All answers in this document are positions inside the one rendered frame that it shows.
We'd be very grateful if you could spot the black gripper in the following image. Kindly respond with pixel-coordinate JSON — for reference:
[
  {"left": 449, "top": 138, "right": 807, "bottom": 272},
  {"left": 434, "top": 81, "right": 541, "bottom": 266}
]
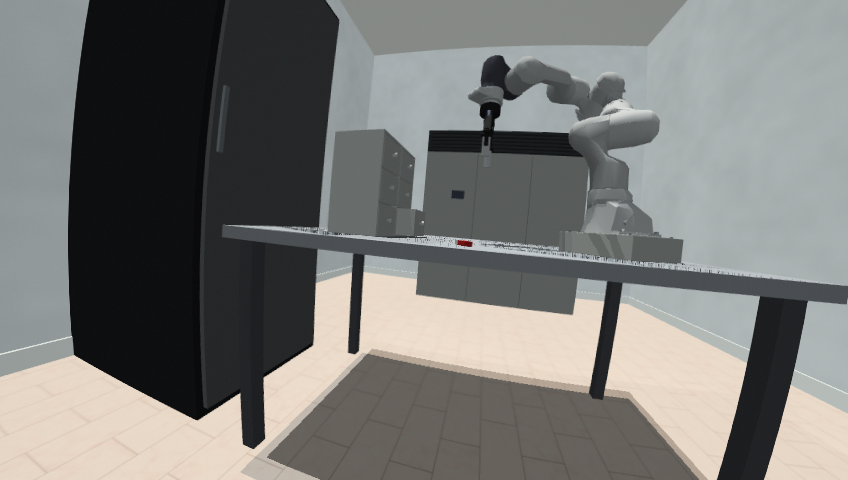
[{"left": 480, "top": 102, "right": 501, "bottom": 168}]

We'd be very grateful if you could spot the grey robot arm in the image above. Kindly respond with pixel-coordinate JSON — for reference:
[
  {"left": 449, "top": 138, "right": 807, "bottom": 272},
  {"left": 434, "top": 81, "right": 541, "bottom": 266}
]
[{"left": 468, "top": 55, "right": 662, "bottom": 237}]

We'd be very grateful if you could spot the grey drawer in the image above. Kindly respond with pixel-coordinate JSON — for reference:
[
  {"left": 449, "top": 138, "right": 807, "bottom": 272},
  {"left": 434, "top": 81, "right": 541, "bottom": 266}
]
[
  {"left": 395, "top": 208, "right": 426, "bottom": 236},
  {"left": 379, "top": 168, "right": 399, "bottom": 205},
  {"left": 398, "top": 179, "right": 412, "bottom": 208},
  {"left": 400, "top": 149, "right": 414, "bottom": 183},
  {"left": 382, "top": 134, "right": 402, "bottom": 174},
  {"left": 377, "top": 203, "right": 397, "bottom": 235}
]

